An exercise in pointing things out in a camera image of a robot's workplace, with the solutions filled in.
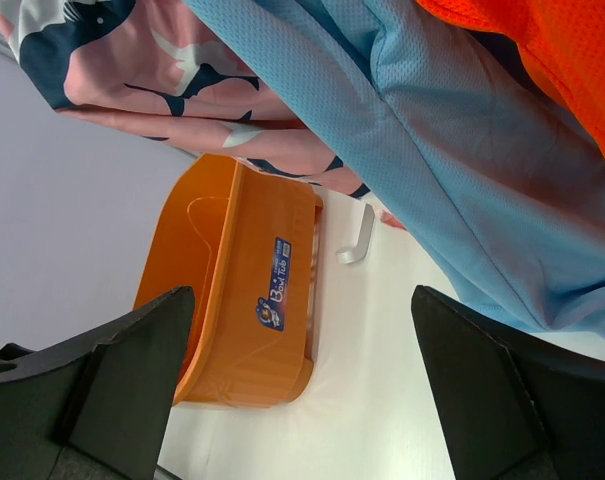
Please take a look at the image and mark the orange plastic tub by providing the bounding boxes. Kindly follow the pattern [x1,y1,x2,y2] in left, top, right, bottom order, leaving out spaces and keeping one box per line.
[136,154,323,407]

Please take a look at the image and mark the light blue mesh shorts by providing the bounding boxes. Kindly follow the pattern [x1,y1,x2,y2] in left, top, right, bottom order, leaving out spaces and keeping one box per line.
[190,1,605,339]

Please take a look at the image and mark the white metal clothes rack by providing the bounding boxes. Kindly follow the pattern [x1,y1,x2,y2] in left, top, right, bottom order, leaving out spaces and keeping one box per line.
[336,203,376,265]

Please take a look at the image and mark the orange mesh shorts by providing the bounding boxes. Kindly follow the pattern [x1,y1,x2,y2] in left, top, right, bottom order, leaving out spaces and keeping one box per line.
[419,0,605,158]

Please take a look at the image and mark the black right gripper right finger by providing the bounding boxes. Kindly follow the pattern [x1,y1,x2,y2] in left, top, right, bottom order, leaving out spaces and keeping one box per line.
[411,286,605,479]

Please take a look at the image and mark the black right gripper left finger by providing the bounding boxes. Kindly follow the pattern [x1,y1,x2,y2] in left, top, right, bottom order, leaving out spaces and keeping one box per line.
[0,287,195,479]

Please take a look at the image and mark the pink navy patterned shorts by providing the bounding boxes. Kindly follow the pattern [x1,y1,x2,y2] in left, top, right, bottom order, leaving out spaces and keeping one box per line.
[0,1,368,198]

